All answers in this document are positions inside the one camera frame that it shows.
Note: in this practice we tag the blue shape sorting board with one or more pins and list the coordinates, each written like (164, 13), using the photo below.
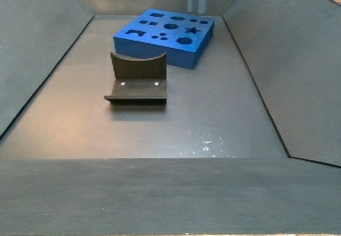
(166, 32)

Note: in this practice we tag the black curved holder stand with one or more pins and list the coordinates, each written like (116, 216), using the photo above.
(140, 80)

